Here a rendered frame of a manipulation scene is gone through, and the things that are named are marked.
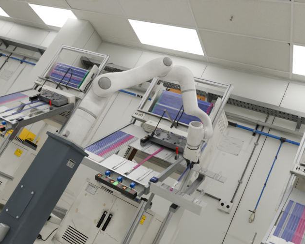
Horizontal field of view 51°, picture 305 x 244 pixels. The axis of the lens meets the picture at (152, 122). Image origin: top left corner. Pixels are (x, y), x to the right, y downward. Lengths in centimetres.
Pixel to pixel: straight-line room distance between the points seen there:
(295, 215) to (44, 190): 147
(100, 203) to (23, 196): 101
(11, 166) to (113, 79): 180
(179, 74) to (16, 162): 192
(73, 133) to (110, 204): 98
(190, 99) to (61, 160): 82
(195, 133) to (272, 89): 277
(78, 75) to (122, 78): 180
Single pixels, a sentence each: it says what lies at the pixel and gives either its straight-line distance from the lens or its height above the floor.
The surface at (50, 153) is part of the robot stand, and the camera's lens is 171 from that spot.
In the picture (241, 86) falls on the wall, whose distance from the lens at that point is 462.
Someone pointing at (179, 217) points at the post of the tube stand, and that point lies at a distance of 212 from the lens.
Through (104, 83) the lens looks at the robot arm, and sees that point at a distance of 174.
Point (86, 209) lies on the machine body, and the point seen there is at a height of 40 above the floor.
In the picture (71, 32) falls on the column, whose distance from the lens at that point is 584.
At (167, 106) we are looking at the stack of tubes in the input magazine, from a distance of 287.
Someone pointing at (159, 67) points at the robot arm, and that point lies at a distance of 185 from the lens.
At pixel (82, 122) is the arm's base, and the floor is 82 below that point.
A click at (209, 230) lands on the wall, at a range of 397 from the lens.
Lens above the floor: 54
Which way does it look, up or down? 16 degrees up
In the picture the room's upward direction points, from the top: 28 degrees clockwise
